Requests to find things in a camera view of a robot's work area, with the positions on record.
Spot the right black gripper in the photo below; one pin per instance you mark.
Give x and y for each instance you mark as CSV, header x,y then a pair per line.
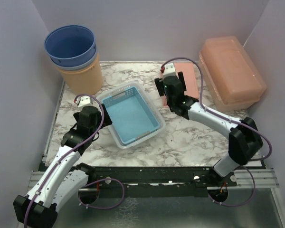
x,y
160,85

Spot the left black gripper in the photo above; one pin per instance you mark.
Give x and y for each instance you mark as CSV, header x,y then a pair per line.
x,y
107,120

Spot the pink perforated plastic basket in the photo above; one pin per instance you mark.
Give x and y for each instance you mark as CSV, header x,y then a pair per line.
x,y
190,78

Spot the light blue perforated basket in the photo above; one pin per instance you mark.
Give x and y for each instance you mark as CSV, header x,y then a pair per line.
x,y
132,118

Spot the white perforated plastic basket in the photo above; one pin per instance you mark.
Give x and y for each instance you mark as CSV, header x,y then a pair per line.
x,y
120,88

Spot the large orange lidded container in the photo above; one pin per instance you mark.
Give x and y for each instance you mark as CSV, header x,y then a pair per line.
x,y
233,81

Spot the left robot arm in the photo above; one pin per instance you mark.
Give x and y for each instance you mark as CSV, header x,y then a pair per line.
x,y
40,206

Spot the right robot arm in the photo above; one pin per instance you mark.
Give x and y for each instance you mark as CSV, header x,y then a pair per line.
x,y
243,140

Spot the orange plastic bucket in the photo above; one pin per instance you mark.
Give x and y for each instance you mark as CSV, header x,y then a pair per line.
x,y
88,80

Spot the grey-blue plastic bucket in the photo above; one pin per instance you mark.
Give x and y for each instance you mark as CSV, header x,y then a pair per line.
x,y
78,67

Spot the blue plastic bucket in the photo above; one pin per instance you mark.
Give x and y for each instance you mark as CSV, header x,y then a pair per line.
x,y
70,46

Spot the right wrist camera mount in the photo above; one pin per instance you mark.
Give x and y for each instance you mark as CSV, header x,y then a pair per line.
x,y
168,70

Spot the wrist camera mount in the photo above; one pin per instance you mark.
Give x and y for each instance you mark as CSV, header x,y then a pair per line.
x,y
168,70
83,101

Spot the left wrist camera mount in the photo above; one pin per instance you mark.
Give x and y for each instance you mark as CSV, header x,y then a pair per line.
x,y
83,101

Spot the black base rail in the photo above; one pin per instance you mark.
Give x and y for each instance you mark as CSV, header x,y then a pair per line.
x,y
154,182

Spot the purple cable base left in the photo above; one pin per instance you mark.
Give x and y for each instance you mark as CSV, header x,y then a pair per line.
x,y
107,194

